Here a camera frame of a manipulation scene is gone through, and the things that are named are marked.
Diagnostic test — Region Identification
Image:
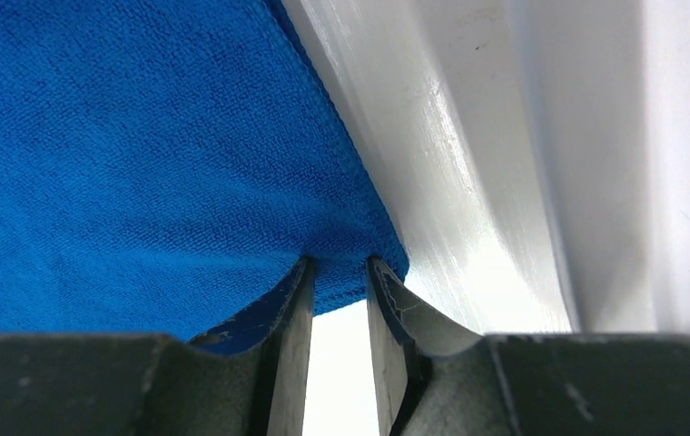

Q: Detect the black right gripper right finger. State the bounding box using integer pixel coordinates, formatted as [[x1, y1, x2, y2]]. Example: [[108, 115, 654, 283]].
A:
[[366, 257, 690, 435]]

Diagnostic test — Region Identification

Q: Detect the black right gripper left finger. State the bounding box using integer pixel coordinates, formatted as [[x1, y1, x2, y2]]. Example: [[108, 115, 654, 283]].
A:
[[0, 258, 316, 435]]

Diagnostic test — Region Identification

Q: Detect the blue towel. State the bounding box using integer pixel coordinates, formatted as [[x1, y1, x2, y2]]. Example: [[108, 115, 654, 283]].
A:
[[0, 1, 409, 340]]

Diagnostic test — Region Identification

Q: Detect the white plastic tub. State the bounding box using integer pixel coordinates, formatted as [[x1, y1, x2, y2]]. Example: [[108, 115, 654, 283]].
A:
[[285, 1, 690, 333]]

